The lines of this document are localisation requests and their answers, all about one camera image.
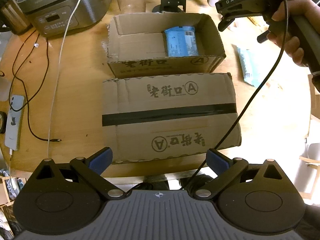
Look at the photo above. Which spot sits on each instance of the steel kettle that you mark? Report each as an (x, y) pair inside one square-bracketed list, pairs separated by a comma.
[(12, 12)]

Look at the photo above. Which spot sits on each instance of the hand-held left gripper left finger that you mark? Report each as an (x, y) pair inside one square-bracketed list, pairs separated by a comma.
[(101, 160)]

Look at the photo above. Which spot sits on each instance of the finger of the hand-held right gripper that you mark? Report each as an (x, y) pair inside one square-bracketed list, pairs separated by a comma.
[(225, 23)]

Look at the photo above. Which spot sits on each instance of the blue packet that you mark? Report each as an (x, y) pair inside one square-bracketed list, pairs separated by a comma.
[(247, 65), (181, 41)]

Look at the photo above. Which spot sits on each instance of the cardboard box black tape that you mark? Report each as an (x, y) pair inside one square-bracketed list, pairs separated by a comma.
[(175, 127)]

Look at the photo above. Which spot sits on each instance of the person's right hand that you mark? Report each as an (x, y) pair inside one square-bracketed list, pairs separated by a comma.
[(292, 48)]

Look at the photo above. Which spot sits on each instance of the wooden shelf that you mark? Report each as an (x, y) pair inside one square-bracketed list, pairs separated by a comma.
[(8, 195)]

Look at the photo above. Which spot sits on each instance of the silver rice cooker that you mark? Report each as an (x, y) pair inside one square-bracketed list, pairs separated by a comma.
[(60, 7)]

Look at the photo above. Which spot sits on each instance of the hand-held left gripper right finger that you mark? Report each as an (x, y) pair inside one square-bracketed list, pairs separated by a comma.
[(218, 161)]

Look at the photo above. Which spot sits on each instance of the black tape roll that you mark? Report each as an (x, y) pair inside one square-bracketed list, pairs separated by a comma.
[(3, 122)]

